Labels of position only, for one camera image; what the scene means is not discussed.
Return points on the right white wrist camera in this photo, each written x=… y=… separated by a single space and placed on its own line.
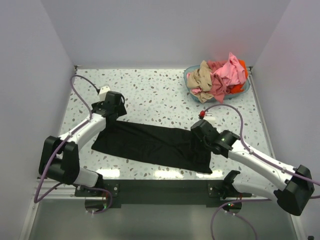
x=204 y=115

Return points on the orange t-shirt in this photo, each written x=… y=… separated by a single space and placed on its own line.
x=239 y=87

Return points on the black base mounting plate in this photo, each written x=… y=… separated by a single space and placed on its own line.
x=210 y=193

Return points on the black t-shirt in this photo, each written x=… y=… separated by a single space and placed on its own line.
x=158 y=145

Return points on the teal plastic laundry basket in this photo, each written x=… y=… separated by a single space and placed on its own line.
x=190 y=69

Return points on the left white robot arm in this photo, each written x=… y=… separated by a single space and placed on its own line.
x=60 y=159

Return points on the light pink t-shirt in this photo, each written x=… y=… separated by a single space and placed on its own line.
x=196 y=91

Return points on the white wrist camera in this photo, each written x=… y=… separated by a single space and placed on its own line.
x=103 y=92
x=204 y=115

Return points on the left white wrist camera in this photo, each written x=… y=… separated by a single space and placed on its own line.
x=103 y=92

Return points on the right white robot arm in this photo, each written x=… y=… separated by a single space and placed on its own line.
x=290 y=187

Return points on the aluminium frame rail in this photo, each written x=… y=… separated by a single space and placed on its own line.
x=98 y=199

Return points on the beige t-shirt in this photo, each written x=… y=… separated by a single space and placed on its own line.
x=201 y=78

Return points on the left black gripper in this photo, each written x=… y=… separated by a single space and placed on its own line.
x=121 y=110

